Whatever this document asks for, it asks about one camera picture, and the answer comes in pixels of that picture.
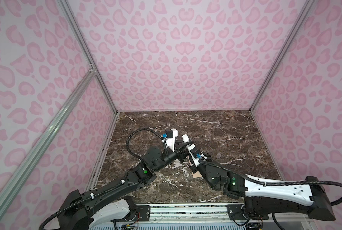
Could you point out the right rear aluminium post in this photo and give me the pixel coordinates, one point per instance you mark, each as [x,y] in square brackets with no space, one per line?
[305,12]

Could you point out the aluminium post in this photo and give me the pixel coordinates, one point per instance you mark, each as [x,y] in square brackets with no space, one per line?
[305,12]
[73,24]

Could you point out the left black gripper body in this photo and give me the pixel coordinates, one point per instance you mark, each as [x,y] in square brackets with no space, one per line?
[178,155]

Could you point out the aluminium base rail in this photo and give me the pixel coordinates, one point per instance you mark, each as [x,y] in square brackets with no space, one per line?
[213,216]

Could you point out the left rear aluminium post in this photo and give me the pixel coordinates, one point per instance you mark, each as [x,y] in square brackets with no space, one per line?
[73,24]

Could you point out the pink envelope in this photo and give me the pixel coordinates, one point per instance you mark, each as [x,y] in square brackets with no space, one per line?
[196,175]

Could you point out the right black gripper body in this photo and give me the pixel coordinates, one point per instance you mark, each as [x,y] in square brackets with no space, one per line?
[202,169]

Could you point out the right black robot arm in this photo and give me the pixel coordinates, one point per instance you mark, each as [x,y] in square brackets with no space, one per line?
[264,196]

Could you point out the white glue stick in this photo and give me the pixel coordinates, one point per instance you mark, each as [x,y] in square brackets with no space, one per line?
[186,139]

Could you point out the aluminium frame diagonal bar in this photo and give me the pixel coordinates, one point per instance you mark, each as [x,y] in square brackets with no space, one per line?
[23,172]

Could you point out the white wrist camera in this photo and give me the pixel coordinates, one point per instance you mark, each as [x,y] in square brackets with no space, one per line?
[169,136]
[195,155]

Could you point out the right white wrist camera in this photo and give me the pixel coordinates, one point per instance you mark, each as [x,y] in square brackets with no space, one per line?
[195,155]

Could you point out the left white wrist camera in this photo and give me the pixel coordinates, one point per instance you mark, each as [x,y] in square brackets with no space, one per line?
[169,136]

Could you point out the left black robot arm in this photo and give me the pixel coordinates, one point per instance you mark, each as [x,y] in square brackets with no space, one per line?
[78,209]

